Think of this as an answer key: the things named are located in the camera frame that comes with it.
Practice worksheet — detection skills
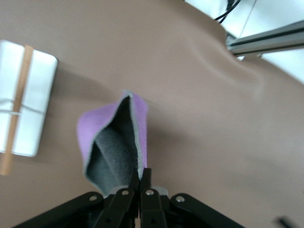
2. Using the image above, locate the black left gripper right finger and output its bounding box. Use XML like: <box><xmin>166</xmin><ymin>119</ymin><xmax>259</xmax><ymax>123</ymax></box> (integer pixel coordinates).
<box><xmin>139</xmin><ymin>168</ymin><xmax>167</xmax><ymax>228</ymax></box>

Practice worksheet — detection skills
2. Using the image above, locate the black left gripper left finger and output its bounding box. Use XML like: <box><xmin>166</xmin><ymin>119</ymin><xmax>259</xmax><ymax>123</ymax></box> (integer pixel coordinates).
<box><xmin>94</xmin><ymin>169</ymin><xmax>140</xmax><ymax>228</ymax></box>

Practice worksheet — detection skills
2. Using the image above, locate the purple and grey microfibre towel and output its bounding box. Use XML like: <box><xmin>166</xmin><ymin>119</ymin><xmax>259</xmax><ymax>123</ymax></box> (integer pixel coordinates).
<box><xmin>77</xmin><ymin>89</ymin><xmax>150</xmax><ymax>194</ymax></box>

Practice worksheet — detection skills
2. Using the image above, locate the white rack base tray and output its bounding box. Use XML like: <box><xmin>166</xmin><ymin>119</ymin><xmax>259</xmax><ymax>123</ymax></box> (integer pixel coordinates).
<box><xmin>0</xmin><ymin>39</ymin><xmax>59</xmax><ymax>158</ymax></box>

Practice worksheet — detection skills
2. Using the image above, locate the white rack wire support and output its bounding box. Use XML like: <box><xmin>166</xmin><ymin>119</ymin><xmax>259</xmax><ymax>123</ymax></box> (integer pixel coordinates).
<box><xmin>0</xmin><ymin>100</ymin><xmax>46</xmax><ymax>117</ymax></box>

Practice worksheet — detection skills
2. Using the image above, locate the aluminium camera mount pole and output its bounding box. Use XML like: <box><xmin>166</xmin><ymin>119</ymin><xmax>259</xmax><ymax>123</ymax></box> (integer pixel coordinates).
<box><xmin>225</xmin><ymin>19</ymin><xmax>304</xmax><ymax>60</ymax></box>

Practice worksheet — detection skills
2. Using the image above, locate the thin black floor cable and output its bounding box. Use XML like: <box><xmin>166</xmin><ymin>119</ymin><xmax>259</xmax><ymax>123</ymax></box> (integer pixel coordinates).
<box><xmin>213</xmin><ymin>0</ymin><xmax>241</xmax><ymax>24</ymax></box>

